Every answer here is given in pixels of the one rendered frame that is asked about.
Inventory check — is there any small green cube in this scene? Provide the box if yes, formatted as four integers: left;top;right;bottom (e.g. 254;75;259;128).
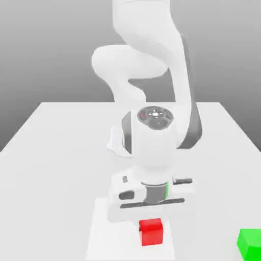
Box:
236;228;261;261

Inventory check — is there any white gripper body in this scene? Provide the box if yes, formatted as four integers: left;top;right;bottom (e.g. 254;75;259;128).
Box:
107;197;197;224

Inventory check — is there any small red cube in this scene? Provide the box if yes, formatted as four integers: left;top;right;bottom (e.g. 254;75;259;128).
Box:
138;218;165;247

